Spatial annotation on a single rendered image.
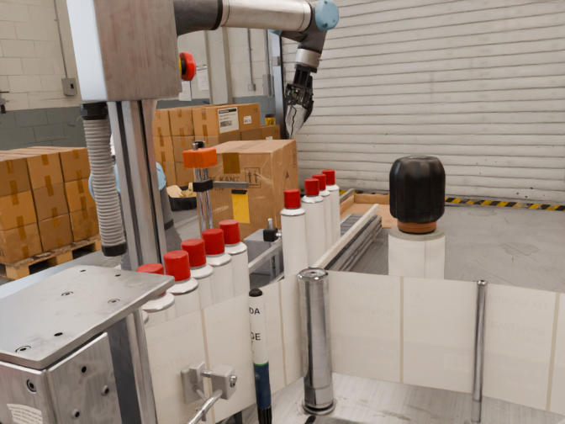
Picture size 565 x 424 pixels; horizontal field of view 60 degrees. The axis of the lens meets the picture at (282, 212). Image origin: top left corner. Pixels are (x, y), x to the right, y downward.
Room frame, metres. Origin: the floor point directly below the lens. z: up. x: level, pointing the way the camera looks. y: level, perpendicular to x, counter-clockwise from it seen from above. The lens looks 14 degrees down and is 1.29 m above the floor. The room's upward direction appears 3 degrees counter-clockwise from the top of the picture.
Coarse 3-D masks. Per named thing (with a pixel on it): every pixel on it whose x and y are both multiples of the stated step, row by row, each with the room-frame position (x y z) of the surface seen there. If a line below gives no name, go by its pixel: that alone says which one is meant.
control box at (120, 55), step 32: (96, 0) 0.61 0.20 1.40; (128, 0) 0.63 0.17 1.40; (160, 0) 0.65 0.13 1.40; (96, 32) 0.61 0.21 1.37; (128, 32) 0.63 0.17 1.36; (160, 32) 0.65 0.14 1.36; (96, 64) 0.63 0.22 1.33; (128, 64) 0.62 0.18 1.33; (160, 64) 0.64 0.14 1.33; (96, 96) 0.66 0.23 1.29; (128, 96) 0.62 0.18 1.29; (160, 96) 0.64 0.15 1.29
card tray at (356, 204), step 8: (352, 200) 1.84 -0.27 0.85; (360, 200) 1.85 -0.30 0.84; (368, 200) 1.84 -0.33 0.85; (376, 200) 1.82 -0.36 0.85; (384, 200) 1.81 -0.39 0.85; (344, 208) 1.74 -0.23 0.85; (352, 208) 1.78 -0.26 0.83; (360, 208) 1.77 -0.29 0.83; (368, 208) 1.77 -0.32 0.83; (384, 208) 1.75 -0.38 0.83; (344, 216) 1.67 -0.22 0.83; (384, 216) 1.64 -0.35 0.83; (392, 216) 1.63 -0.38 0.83; (384, 224) 1.54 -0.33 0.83; (392, 224) 1.54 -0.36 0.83
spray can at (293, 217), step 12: (288, 192) 0.97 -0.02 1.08; (288, 204) 0.96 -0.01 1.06; (300, 204) 0.98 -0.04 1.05; (288, 216) 0.96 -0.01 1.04; (300, 216) 0.96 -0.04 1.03; (288, 228) 0.96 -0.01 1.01; (300, 228) 0.96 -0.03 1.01; (288, 240) 0.96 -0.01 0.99; (300, 240) 0.96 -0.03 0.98; (288, 252) 0.96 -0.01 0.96; (300, 252) 0.96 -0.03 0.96; (288, 264) 0.96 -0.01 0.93; (300, 264) 0.96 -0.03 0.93; (288, 276) 0.96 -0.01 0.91
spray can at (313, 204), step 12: (312, 180) 1.07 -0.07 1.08; (312, 192) 1.07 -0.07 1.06; (312, 204) 1.06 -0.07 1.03; (312, 216) 1.06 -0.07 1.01; (324, 216) 1.08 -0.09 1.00; (312, 228) 1.06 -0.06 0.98; (324, 228) 1.07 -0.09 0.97; (312, 240) 1.06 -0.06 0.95; (324, 240) 1.07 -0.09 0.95; (312, 252) 1.06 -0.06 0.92; (324, 252) 1.07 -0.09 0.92; (312, 264) 1.06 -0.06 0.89
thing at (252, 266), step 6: (348, 192) 1.49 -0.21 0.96; (342, 198) 1.42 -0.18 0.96; (276, 246) 0.99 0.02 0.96; (264, 252) 0.96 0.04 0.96; (270, 252) 0.96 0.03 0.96; (276, 252) 0.99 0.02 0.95; (258, 258) 0.92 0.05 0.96; (264, 258) 0.93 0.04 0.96; (252, 264) 0.89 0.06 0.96; (258, 264) 0.91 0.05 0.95; (252, 270) 0.89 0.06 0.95
